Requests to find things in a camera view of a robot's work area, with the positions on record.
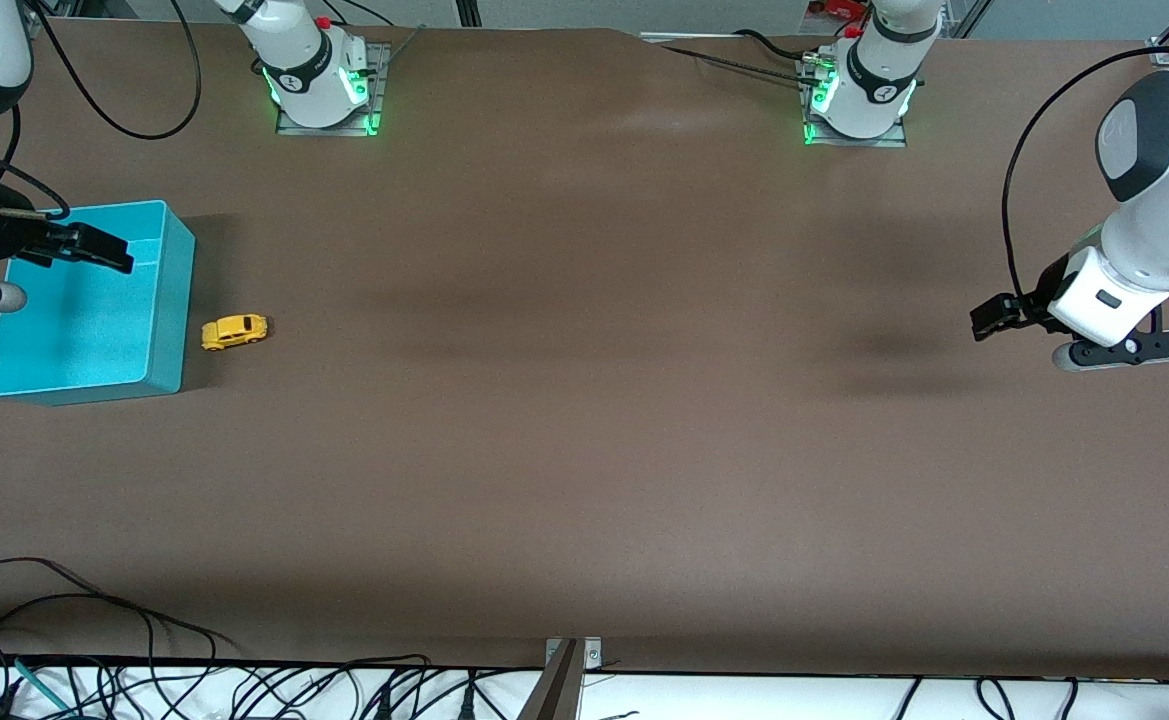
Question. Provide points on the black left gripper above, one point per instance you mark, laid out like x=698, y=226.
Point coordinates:
x=1040, y=298

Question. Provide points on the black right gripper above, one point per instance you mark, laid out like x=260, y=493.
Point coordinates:
x=6, y=236

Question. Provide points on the yellow beetle toy car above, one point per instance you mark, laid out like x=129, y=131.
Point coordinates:
x=234, y=331

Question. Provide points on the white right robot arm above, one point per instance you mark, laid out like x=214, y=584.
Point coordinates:
x=304, y=70

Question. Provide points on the turquoise plastic storage bin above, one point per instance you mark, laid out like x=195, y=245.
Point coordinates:
x=84, y=320

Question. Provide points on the red background object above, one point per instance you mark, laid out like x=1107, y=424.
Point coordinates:
x=837, y=8

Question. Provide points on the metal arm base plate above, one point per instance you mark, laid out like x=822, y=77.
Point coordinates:
x=894, y=142
x=294, y=129

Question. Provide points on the black frame post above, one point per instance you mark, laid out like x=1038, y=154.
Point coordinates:
x=469, y=12

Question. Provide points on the small metal bracket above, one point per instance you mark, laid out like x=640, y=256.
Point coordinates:
x=592, y=652

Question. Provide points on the dark camera mount post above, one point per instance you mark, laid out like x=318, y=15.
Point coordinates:
x=554, y=695

